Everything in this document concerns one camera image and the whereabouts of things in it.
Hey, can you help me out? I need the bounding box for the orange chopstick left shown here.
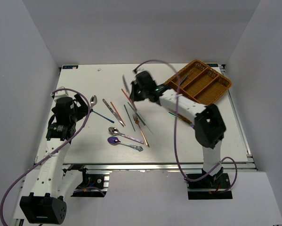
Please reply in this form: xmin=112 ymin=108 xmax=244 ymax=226
xmin=110 ymin=101 xmax=126 ymax=127

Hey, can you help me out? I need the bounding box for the silver spoon blue handle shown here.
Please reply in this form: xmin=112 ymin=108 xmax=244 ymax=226
xmin=90 ymin=95 xmax=114 ymax=123

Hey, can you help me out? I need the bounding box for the rose gold fork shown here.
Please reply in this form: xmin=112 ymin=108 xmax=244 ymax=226
xmin=133 ymin=114 xmax=150 ymax=147

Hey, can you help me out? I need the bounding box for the iridescent rainbow fork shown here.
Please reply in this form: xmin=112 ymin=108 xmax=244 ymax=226
xmin=168 ymin=112 xmax=194 ymax=128

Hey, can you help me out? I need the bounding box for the orange white chopstick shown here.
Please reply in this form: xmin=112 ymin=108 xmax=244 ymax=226
xmin=121 ymin=89 xmax=145 ymax=124

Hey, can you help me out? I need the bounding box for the blue label sticker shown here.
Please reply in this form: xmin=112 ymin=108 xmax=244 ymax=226
xmin=62 ymin=65 xmax=79 ymax=70

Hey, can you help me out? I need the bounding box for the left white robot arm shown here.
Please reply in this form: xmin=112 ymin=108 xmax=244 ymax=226
xmin=19 ymin=91 xmax=90 ymax=225

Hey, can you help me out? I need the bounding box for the teal chopstick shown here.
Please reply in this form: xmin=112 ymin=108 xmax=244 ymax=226
xmin=123 ymin=104 xmax=136 ymax=132
xmin=128 ymin=102 xmax=146 ymax=126

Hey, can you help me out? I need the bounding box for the purple iridescent spoon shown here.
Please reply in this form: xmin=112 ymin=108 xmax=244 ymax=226
xmin=107 ymin=137 xmax=143 ymax=152

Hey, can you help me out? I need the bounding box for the orange wicker cutlery tray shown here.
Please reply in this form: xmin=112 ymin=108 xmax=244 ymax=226
xmin=163 ymin=59 xmax=233 ymax=124

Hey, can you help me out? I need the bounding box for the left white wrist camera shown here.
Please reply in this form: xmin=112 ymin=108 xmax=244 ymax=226
xmin=50 ymin=86 xmax=68 ymax=98

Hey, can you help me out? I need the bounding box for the silver spoon pink handle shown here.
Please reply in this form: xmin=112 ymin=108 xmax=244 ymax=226
xmin=108 ymin=127 xmax=144 ymax=144

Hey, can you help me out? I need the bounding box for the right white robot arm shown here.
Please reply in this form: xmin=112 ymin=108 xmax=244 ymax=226
xmin=123 ymin=71 xmax=226 ymax=188

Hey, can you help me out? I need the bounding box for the silver patterned table knife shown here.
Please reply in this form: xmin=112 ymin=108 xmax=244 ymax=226
xmin=102 ymin=99 xmax=125 ymax=127

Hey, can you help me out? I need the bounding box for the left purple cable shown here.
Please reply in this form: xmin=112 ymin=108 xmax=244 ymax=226
xmin=1 ymin=88 xmax=94 ymax=226

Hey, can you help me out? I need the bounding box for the teal chopstick right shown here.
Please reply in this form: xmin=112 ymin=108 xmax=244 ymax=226
xmin=128 ymin=102 xmax=146 ymax=126

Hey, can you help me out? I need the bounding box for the teal chopstick left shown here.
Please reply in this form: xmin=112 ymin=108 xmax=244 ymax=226
xmin=123 ymin=104 xmax=136 ymax=132

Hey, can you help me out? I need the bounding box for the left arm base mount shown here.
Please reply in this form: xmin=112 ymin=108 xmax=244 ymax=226
xmin=72 ymin=168 xmax=110 ymax=198

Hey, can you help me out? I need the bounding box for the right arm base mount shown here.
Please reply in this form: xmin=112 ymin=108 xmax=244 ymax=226
xmin=186 ymin=173 xmax=233 ymax=200

